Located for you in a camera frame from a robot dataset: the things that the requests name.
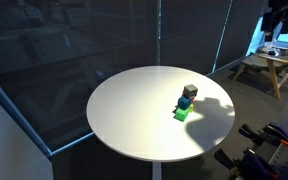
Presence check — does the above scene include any gray cube block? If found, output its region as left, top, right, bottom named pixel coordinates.
left=183, top=84, right=198, bottom=98

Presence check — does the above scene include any blue cube block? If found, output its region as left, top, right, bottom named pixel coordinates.
left=177, top=96, right=191, bottom=110

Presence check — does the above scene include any green cube block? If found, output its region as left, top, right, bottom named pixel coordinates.
left=175, top=108, right=189, bottom=122

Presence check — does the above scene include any yellow-green cube block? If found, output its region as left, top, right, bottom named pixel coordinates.
left=188, top=103, right=194, bottom=112

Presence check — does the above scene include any round white table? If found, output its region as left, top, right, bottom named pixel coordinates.
left=86, top=66, right=235, bottom=180

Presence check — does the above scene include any black blue spring clamp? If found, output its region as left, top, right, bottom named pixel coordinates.
left=214, top=149, right=280, bottom=180

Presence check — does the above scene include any wooden lounge chair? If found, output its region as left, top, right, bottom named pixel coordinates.
left=233, top=46, right=288, bottom=99

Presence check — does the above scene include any black orange-tipped clamp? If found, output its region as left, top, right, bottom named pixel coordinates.
left=239, top=122, right=288, bottom=147

